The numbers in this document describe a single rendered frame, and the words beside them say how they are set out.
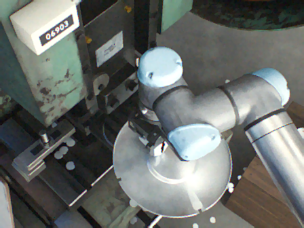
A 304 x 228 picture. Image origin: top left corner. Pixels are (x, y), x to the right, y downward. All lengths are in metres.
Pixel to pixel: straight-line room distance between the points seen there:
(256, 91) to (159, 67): 0.16
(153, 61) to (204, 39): 1.55
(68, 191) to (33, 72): 0.51
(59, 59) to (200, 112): 0.24
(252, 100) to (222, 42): 1.55
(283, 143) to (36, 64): 0.40
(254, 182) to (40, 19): 1.12
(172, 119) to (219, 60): 1.52
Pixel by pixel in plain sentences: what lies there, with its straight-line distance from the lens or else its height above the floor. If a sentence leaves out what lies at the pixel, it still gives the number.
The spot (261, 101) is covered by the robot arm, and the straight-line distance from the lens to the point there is 0.72.
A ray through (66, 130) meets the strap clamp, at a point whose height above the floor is 0.76.
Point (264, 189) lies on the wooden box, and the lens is 1.52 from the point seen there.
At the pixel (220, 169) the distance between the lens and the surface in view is 1.05.
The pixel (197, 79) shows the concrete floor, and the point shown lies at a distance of 2.10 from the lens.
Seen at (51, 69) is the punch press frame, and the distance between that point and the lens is 0.66.
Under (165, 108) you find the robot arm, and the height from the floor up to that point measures 1.13.
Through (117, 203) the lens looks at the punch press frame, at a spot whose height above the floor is 0.64.
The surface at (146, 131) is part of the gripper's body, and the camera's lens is 0.88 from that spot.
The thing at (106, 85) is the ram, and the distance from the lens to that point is 0.90.
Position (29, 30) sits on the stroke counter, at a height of 1.33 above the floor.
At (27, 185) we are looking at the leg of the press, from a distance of 1.21.
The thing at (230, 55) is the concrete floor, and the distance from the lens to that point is 2.21.
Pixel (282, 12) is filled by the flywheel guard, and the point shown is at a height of 1.02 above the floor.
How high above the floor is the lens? 1.73
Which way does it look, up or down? 61 degrees down
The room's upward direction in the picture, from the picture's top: 3 degrees clockwise
